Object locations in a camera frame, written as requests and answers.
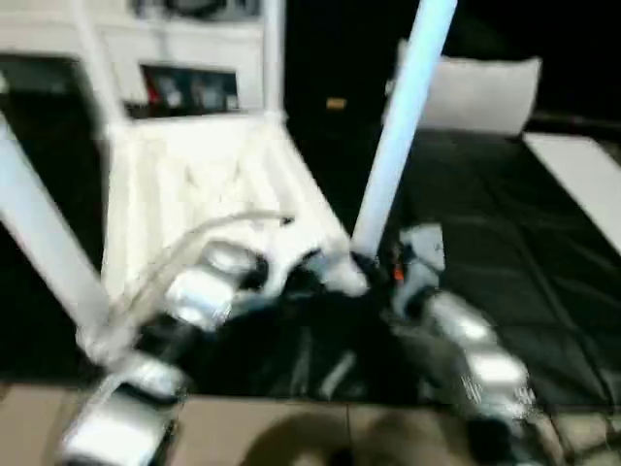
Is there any white plastic table top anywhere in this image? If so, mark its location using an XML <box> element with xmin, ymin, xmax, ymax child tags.
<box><xmin>80</xmin><ymin>109</ymin><xmax>373</xmax><ymax>363</ymax></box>

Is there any black table mat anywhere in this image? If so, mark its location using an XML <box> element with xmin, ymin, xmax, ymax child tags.
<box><xmin>0</xmin><ymin>91</ymin><xmax>621</xmax><ymax>409</ymax></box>

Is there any grey pillow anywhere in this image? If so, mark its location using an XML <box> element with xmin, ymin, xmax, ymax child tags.
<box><xmin>382</xmin><ymin>41</ymin><xmax>543</xmax><ymax>136</ymax></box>

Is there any white glass-door cabinet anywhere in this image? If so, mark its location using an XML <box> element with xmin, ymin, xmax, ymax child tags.
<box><xmin>0</xmin><ymin>0</ymin><xmax>285</xmax><ymax>117</ymax></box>

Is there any grey pot on cabinet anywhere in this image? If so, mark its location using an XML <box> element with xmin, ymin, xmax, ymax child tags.
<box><xmin>164</xmin><ymin>0</ymin><xmax>266</xmax><ymax>20</ymax></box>

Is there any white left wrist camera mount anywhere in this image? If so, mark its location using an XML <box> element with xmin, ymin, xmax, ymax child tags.
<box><xmin>261</xmin><ymin>220</ymin><xmax>321</xmax><ymax>295</ymax></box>

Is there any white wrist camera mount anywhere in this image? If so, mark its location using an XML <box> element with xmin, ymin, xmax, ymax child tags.
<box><xmin>261</xmin><ymin>220</ymin><xmax>321</xmax><ymax>295</ymax></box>
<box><xmin>392</xmin><ymin>223</ymin><xmax>446</xmax><ymax>316</ymax></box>

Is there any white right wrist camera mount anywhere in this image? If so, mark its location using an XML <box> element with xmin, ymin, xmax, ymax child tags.
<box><xmin>392</xmin><ymin>223</ymin><xmax>446</xmax><ymax>316</ymax></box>

